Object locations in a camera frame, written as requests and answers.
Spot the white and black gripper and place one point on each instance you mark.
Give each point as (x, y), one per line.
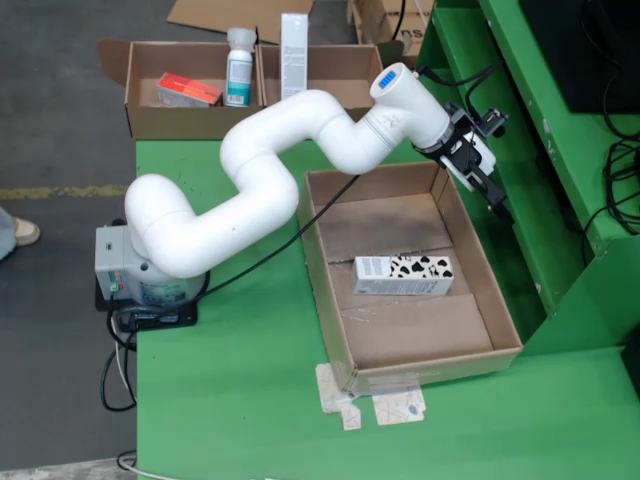
(475, 155)

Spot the cow print hand cream box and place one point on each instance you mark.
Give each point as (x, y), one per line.
(400, 285)

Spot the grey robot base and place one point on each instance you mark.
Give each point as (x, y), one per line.
(112, 260)

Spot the large shallow cardboard tray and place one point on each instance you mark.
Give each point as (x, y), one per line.
(415, 330)

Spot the printed cardboard shipping box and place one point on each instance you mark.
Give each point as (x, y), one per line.
(392, 45)

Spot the open brown cardboard box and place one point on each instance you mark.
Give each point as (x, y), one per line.
(340, 65)

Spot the black box-shaped object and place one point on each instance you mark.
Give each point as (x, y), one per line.
(632, 370)

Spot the plain cardboard shipping box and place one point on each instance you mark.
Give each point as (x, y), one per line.
(365, 15)

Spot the tall white product box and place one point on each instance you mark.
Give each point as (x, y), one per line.
(294, 40)

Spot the cardboard box with side flap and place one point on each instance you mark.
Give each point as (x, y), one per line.
(190, 122)

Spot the red orange product box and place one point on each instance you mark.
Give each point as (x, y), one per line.
(187, 90)

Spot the flat cardboard sheet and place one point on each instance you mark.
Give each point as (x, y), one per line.
(225, 15)

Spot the green metal shelf rack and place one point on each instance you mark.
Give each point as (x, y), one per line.
(565, 300)

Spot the black monitor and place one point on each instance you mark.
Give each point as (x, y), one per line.
(575, 50)

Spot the flattened printed carton piece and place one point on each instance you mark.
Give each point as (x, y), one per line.
(327, 395)
(400, 407)

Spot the white bottle with teal label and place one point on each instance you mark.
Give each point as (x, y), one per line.
(239, 65)

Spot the beige shoe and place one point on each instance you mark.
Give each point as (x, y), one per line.
(27, 232)

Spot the blue jeans leg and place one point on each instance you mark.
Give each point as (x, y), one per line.
(5, 235)

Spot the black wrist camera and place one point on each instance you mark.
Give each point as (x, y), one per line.
(492, 122)

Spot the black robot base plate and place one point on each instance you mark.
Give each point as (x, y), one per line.
(170, 320)

